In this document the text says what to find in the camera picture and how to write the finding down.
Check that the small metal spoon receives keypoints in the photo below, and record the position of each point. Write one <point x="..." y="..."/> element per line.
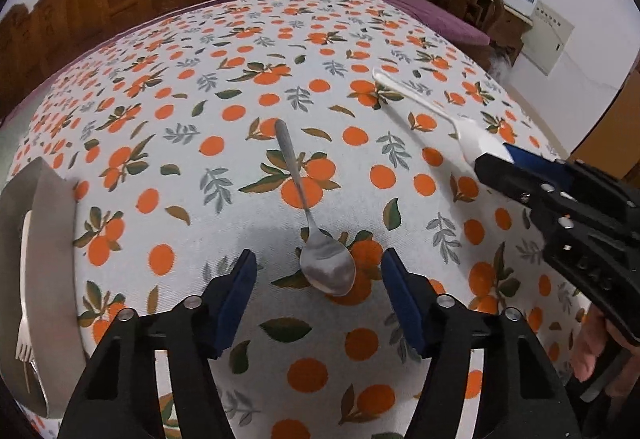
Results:
<point x="327" y="266"/>

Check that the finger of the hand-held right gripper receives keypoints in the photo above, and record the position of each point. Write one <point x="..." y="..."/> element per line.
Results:
<point x="510" y="181"/>
<point x="540" y="166"/>

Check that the person's right hand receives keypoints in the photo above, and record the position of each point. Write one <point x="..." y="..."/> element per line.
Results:
<point x="587" y="344"/>

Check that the white electrical panel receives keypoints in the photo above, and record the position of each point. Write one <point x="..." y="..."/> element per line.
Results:
<point x="547" y="39"/>

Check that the purple seat cushion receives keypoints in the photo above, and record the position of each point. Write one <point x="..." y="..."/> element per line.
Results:
<point x="440" y="19"/>

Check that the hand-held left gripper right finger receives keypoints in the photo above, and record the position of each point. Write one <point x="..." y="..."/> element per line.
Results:
<point x="402" y="304"/>

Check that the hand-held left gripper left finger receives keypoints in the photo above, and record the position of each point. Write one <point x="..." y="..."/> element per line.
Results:
<point x="235" y="299"/>

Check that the wooden cabinet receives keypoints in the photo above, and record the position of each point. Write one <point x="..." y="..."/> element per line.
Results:
<point x="610" y="129"/>

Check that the white plastic spoon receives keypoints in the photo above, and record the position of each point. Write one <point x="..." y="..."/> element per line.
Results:
<point x="475" y="139"/>

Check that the gray utensil tray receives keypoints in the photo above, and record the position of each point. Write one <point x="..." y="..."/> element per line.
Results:
<point x="55" y="269"/>

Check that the orange-print tablecloth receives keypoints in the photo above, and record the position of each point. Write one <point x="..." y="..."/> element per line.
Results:
<point x="165" y="179"/>

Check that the white plastic fork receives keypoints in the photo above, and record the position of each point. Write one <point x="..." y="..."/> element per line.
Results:
<point x="25" y="269"/>

